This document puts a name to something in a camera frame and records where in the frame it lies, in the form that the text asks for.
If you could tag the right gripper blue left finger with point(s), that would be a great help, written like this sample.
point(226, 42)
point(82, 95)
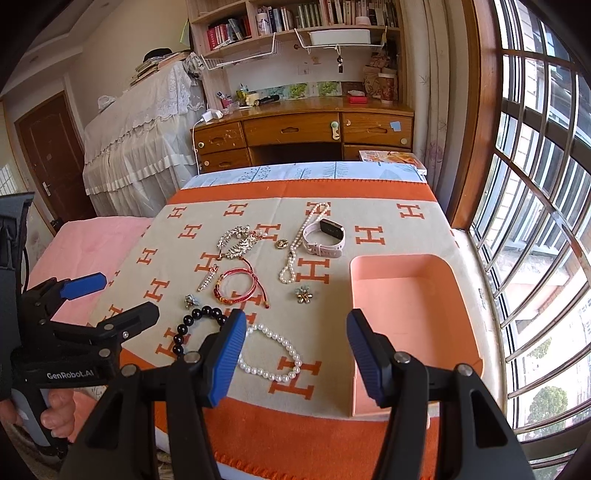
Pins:
point(212, 366)

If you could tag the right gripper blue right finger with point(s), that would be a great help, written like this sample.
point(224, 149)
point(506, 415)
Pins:
point(382, 376)

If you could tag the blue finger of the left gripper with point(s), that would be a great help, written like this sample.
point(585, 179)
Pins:
point(54, 291)

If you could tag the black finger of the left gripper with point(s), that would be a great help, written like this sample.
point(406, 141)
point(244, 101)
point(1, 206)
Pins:
point(109, 333)

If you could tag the pink rectangular tray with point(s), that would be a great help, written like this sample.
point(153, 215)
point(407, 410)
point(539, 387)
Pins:
point(415, 300)

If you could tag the blue flower brooch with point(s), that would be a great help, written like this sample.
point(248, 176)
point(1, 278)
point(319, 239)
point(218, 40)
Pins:
point(304, 295)

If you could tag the silver leaf rhinestone brooch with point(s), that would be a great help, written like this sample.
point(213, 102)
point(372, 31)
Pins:
point(237, 241)

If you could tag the pink strap smartwatch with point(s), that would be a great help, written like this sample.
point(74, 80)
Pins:
point(324, 238)

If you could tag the person's left hand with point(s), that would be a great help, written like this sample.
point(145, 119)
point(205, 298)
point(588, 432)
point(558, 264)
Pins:
point(58, 417)

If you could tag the pink bed sheet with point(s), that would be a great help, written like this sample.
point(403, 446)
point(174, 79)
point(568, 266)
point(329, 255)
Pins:
point(84, 247)

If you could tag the small silver crystal earring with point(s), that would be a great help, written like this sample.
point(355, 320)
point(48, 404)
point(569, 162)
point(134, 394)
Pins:
point(191, 302)

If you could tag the orange beige H-pattern blanket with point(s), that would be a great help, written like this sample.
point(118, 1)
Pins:
point(296, 407)

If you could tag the small gold round pendant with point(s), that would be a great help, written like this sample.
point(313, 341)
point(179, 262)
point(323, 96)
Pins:
point(281, 244)

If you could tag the brown wooden door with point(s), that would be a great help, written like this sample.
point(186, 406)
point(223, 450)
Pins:
point(54, 155)

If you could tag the white lace covered furniture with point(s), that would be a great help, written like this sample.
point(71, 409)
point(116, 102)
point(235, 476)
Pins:
point(138, 151)

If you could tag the metal window security bars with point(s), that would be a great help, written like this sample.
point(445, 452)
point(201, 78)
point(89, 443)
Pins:
point(531, 230)

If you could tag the wooden desk with drawers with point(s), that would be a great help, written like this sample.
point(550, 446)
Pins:
point(298, 131)

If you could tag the red small box on desk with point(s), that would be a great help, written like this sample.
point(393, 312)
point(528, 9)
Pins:
point(357, 100)

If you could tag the wooden bookshelf with books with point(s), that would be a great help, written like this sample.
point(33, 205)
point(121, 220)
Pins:
point(250, 46)

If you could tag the white wire basket with tray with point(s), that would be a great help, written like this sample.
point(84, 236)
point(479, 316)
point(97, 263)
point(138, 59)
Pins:
point(338, 39)

